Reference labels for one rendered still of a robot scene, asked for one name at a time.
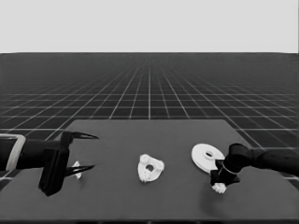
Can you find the small white T-shaped piece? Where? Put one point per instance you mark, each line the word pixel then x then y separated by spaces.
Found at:
pixel 76 164

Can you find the large thick white disc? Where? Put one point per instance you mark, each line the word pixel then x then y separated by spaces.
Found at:
pixel 199 157

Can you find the white round carrier with pins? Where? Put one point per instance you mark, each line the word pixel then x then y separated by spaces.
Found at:
pixel 154 174

